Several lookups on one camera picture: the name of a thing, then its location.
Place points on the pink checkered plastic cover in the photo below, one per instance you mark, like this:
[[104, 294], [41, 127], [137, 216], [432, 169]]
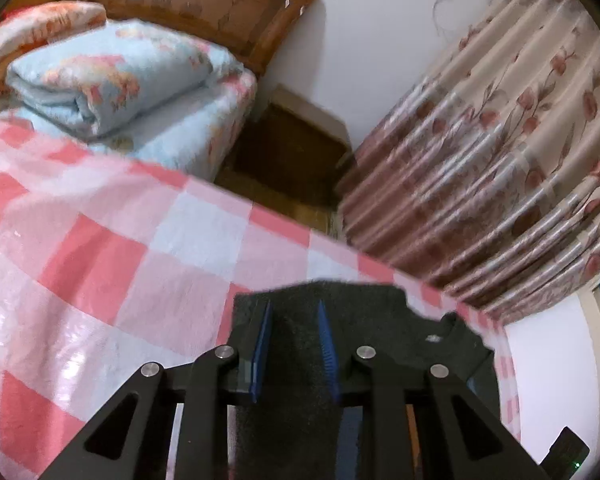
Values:
[[105, 260]]

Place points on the blue floral bed sheet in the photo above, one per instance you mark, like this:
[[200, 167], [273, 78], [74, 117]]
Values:
[[190, 130]]

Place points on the dark green towel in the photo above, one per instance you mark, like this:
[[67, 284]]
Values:
[[297, 340]]

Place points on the beige floral curtain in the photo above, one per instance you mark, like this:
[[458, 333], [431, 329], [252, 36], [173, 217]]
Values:
[[480, 160]]

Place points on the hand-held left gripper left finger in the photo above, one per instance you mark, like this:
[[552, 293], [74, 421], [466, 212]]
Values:
[[261, 360]]

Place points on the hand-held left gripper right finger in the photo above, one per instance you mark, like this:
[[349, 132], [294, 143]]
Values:
[[329, 360]]

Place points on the carved wooden headboard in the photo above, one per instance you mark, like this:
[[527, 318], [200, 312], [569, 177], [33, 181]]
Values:
[[205, 5]]

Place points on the orange floral pillow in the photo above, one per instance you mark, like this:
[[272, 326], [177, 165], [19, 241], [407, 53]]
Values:
[[35, 25]]

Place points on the wooden nightstand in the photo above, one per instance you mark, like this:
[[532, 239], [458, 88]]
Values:
[[280, 160]]

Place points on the blue floral folded quilt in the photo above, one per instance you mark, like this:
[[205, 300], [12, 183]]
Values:
[[105, 75]]

